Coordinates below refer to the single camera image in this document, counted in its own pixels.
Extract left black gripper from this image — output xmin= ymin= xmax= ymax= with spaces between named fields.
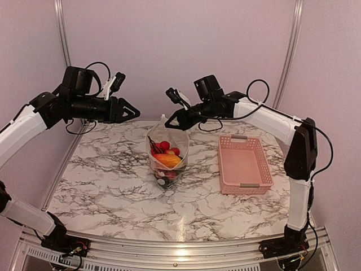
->
xmin=69 ymin=94 xmax=140 ymax=124

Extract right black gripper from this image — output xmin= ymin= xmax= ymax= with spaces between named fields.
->
xmin=164 ymin=99 xmax=215 ymax=130

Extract clear zip top bag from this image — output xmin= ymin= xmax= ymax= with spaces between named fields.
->
xmin=145 ymin=115 xmax=190 ymax=190

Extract red cherry bunch toy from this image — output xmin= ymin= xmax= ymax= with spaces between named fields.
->
xmin=148 ymin=137 xmax=181 ymax=156

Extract orange red mango toy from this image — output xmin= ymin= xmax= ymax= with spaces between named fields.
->
xmin=153 ymin=154 xmax=182 ymax=168

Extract pink plastic basket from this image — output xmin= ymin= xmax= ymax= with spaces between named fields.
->
xmin=218 ymin=135 xmax=274 ymax=195

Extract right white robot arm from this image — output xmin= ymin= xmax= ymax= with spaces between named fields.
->
xmin=166 ymin=88 xmax=318 ymax=253

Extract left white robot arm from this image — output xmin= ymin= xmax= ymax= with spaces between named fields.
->
xmin=1 ymin=92 xmax=140 ymax=251

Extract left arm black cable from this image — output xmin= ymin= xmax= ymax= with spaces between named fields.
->
xmin=65 ymin=61 xmax=111 ymax=135

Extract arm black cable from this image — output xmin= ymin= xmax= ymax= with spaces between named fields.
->
xmin=197 ymin=79 xmax=334 ymax=178
xmin=65 ymin=61 xmax=111 ymax=135

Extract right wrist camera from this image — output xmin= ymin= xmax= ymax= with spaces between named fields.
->
xmin=165 ymin=74 xmax=226 ymax=110

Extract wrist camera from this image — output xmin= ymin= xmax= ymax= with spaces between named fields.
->
xmin=60 ymin=65 xmax=126 ymax=101
xmin=165 ymin=74 xmax=226 ymax=110

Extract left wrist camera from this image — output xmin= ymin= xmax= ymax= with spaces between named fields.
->
xmin=60 ymin=65 xmax=126 ymax=101

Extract left aluminium frame post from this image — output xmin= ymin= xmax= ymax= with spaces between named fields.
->
xmin=54 ymin=0 xmax=72 ymax=67

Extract aluminium frame post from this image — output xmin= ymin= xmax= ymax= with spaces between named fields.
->
xmin=272 ymin=0 xmax=305 ymax=109
xmin=54 ymin=0 xmax=72 ymax=67

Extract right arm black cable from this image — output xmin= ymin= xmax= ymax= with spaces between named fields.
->
xmin=197 ymin=79 xmax=334 ymax=178

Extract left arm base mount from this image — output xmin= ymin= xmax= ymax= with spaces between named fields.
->
xmin=41 ymin=235 xmax=90 ymax=257

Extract right aluminium frame post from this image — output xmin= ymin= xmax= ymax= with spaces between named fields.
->
xmin=272 ymin=0 xmax=305 ymax=109

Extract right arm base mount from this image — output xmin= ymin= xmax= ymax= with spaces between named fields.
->
xmin=258 ymin=237 xmax=309 ymax=259

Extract curved aluminium front rail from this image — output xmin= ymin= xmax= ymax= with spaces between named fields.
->
xmin=11 ymin=225 xmax=339 ymax=271

